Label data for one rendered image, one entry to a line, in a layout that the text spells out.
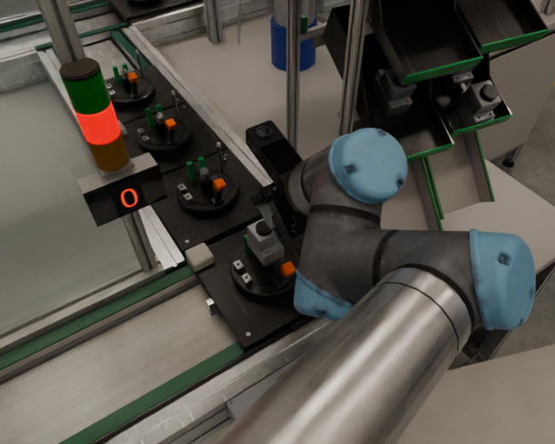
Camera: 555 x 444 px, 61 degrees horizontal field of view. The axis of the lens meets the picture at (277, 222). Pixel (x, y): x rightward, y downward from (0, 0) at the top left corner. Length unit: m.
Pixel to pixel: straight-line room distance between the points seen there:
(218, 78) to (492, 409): 1.27
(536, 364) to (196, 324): 0.66
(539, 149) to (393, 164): 2.61
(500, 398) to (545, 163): 2.11
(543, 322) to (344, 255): 1.85
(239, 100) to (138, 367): 0.94
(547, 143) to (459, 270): 2.78
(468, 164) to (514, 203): 0.28
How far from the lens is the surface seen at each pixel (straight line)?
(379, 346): 0.30
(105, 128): 0.69
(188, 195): 1.04
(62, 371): 0.97
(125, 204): 0.78
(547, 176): 2.89
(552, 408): 1.04
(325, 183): 0.48
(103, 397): 0.92
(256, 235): 0.83
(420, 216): 1.00
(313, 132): 1.42
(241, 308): 0.89
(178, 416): 0.83
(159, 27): 1.90
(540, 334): 2.21
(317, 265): 0.45
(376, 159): 0.46
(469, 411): 0.98
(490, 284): 0.37
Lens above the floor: 1.72
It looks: 48 degrees down
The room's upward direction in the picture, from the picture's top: 1 degrees counter-clockwise
